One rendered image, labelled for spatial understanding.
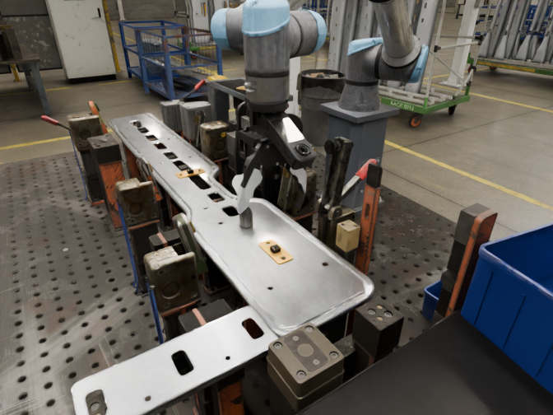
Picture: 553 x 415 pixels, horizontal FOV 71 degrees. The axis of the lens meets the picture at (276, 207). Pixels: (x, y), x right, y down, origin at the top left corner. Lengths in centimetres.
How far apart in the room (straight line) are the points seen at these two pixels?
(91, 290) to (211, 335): 69
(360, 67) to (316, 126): 272
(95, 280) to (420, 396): 101
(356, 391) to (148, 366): 30
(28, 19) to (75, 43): 105
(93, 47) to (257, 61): 727
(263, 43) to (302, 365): 47
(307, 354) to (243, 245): 35
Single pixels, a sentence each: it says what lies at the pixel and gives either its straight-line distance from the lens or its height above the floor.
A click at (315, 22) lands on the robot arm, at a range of 75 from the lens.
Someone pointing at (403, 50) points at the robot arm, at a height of 132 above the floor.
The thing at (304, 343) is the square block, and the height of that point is 106.
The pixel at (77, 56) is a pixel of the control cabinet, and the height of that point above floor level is 45.
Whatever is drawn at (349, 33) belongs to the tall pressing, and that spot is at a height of 91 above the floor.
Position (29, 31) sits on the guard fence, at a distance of 858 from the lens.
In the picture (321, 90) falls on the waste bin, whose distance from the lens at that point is 396.
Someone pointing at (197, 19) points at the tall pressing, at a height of 83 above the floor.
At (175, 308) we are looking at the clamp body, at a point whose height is 93.
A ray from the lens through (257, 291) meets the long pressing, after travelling 72.
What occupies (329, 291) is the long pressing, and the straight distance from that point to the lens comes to 73.
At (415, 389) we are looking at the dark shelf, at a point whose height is 103.
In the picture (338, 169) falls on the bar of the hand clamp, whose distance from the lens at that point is 80.
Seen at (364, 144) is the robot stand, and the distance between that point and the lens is 144.
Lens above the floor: 148
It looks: 30 degrees down
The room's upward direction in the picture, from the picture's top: straight up
